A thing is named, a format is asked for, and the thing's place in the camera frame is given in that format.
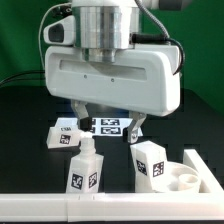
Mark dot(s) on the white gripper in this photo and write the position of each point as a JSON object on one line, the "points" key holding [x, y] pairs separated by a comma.
{"points": [[142, 80]]}

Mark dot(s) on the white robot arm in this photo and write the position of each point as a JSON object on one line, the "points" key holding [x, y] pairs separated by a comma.
{"points": [[97, 55]]}

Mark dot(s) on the white marker tag sheet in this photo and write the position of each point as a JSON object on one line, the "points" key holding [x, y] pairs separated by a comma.
{"points": [[100, 126]]}

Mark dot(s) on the white L-shaped fence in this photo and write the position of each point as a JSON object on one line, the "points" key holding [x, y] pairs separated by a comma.
{"points": [[208, 204]]}

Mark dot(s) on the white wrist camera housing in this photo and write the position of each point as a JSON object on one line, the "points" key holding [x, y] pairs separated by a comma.
{"points": [[62, 32]]}

